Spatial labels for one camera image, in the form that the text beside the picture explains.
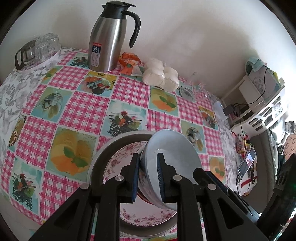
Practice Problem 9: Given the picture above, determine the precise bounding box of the round floral rimmed plate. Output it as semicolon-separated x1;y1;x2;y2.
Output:
102;141;178;229

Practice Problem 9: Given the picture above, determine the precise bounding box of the stainless steel thermos jug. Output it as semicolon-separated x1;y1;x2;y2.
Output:
87;1;141;72

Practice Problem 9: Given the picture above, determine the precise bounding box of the white serving tray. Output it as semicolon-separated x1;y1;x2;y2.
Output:
17;45;62;73

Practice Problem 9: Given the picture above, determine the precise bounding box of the black charger adapter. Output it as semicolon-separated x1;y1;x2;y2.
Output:
223;104;238;116

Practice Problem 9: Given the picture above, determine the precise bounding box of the bag of white steamed buns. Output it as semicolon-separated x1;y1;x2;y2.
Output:
142;58;179;91

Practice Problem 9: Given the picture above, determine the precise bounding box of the smartphone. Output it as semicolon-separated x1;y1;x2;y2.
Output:
238;147;258;179

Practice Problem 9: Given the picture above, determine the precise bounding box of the translucent white plastic box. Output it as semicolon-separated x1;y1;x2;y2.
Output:
214;101;228;121

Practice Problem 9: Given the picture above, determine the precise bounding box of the grey sofa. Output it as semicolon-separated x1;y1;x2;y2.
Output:
250;123;285;197

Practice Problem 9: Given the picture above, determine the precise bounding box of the light blue bowl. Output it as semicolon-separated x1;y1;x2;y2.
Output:
139;129;201;211

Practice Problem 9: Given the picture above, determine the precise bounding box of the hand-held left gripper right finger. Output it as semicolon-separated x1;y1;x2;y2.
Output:
156;153;270;241

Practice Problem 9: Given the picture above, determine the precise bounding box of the black power cable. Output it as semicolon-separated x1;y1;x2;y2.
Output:
232;67;271;108

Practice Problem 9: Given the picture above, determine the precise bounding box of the grey plush toy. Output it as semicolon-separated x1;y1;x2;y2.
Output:
284;120;296;136

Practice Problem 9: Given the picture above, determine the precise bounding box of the green cloth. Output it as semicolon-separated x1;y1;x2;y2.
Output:
245;57;266;72

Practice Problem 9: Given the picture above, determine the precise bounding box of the clear glass mug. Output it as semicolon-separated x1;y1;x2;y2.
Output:
179;72;208;101

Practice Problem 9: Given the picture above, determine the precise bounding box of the colourful snack tube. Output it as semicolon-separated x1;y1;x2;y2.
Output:
236;133;248;154

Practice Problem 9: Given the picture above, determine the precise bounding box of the glass teapot with black handle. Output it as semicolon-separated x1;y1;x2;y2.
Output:
15;40;37;70

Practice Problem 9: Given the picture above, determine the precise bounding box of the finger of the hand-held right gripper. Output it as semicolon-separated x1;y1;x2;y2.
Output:
203;171;259;223

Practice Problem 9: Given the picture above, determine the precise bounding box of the orange snack packet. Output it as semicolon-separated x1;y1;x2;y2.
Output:
119;52;145;77

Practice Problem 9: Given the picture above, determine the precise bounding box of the black phone cable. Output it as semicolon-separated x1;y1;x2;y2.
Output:
235;115;253;196

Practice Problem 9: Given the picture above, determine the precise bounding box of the white plastic storage rack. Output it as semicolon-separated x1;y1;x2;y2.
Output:
221;79;290;132

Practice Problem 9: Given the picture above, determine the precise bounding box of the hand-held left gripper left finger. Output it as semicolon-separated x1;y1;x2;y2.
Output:
28;153;141;241

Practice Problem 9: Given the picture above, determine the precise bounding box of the white printed box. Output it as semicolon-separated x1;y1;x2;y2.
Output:
246;62;281;100

